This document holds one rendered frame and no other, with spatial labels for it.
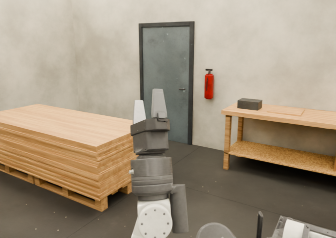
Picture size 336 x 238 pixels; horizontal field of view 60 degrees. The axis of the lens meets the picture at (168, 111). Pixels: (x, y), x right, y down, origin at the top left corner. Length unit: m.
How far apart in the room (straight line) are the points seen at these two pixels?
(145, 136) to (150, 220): 0.16
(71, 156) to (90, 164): 0.31
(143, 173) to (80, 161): 2.85
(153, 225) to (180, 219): 0.07
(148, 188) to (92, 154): 2.64
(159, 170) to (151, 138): 0.07
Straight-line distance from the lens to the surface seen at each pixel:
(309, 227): 0.65
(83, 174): 3.43
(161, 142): 0.60
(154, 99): 0.59
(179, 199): 0.62
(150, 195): 0.60
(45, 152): 3.86
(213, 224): 0.77
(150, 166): 0.59
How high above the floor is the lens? 1.83
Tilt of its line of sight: 13 degrees down
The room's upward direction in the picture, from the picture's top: straight up
